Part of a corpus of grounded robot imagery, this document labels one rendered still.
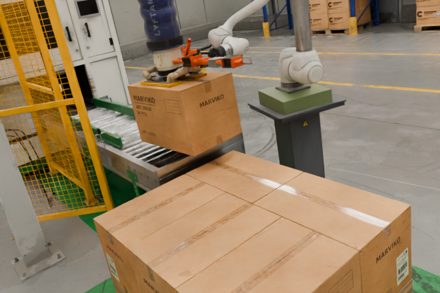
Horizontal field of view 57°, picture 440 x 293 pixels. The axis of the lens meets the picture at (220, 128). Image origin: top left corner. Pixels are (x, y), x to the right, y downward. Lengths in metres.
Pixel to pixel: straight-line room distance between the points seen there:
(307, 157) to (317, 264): 1.35
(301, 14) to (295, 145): 0.88
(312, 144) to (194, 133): 0.92
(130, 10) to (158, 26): 9.95
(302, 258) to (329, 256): 0.10
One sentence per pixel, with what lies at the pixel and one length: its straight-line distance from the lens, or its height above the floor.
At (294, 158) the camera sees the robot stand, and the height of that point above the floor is 0.39.
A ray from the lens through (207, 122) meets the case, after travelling 2.38.
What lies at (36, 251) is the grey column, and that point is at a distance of 3.12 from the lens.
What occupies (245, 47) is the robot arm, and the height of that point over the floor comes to 1.20.
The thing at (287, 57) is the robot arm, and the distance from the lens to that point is 2.67.
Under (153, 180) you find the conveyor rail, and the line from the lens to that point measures 2.55.
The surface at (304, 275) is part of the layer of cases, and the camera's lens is 1.59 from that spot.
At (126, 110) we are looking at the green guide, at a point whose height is 0.61.
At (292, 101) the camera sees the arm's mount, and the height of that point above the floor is 0.82.
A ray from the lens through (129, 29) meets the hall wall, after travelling 12.34.
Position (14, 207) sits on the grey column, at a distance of 2.96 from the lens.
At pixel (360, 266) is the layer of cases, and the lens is 1.75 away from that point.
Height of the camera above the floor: 1.58
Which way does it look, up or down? 19 degrees down
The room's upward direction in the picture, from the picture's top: 10 degrees counter-clockwise
